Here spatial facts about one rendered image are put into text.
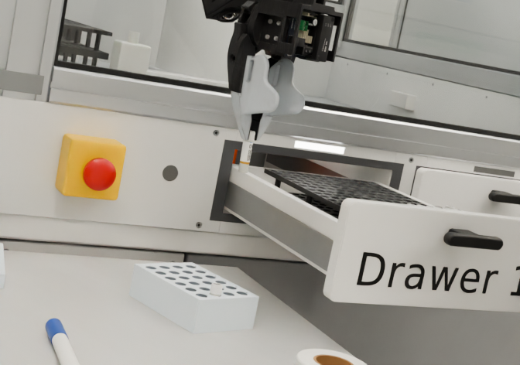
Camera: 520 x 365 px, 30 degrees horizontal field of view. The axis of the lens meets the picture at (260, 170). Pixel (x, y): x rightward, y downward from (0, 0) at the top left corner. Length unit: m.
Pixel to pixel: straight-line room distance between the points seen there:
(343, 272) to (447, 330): 0.59
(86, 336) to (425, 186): 0.66
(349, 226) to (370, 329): 0.52
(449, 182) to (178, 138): 0.43
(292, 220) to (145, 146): 0.23
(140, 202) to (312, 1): 0.42
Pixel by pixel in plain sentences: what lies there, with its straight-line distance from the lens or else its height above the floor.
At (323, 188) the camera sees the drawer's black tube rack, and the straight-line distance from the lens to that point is 1.26.
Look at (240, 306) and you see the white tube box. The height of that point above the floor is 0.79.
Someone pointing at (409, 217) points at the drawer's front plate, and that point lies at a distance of 1.06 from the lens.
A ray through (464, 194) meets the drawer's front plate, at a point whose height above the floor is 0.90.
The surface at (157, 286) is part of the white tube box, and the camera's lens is 1.08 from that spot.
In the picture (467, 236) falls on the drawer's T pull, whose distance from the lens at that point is 1.06.
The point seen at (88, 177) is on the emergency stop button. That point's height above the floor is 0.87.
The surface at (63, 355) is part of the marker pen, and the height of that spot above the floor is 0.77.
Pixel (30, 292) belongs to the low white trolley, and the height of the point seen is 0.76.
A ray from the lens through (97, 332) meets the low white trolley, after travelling 0.99.
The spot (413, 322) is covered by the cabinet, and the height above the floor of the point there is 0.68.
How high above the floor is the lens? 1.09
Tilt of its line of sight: 8 degrees down
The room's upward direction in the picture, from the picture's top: 11 degrees clockwise
